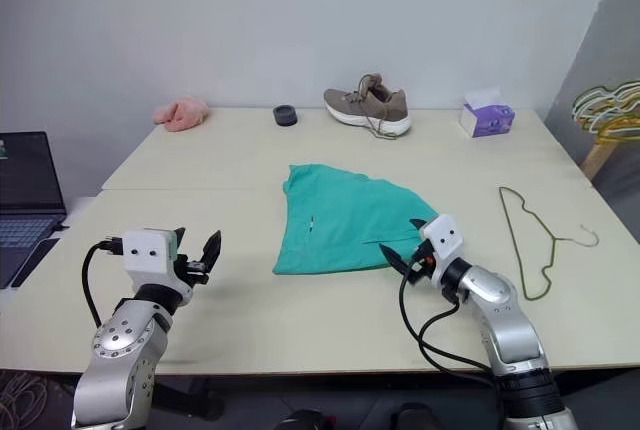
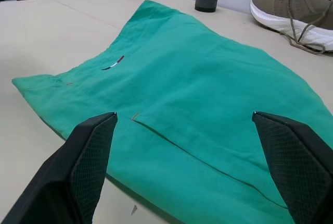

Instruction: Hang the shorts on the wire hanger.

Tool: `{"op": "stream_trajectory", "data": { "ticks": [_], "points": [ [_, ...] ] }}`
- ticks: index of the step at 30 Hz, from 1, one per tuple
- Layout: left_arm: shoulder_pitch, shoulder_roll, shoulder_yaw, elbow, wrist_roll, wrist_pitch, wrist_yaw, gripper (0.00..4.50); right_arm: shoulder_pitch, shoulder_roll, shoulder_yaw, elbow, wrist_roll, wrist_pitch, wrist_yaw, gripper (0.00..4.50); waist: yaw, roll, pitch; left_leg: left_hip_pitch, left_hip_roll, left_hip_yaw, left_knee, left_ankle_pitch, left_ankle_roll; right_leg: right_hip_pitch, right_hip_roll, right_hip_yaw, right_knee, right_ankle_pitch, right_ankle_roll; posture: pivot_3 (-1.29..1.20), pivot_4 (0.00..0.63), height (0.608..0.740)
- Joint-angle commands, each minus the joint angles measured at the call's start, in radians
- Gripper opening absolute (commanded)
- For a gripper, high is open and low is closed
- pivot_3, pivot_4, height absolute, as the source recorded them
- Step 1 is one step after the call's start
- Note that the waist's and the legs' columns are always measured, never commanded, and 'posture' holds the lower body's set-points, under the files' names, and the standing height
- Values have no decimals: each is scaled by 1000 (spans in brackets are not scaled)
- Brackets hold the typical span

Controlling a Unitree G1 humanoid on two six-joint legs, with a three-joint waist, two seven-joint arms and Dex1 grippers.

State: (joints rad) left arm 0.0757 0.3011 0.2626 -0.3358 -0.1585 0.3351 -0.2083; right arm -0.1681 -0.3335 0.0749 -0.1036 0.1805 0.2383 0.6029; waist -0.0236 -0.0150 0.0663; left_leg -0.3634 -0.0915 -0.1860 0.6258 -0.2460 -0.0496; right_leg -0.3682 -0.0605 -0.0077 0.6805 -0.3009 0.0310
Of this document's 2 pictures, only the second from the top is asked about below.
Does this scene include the brown sneaker white sole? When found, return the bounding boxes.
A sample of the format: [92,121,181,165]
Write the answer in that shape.
[249,0,333,56]

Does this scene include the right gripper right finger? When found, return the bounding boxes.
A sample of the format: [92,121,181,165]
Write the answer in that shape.
[251,110,333,224]

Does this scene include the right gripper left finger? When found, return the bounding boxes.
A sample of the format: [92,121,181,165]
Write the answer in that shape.
[0,111,118,224]

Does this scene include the green shorts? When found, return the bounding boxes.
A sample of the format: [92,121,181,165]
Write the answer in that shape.
[11,0,333,224]

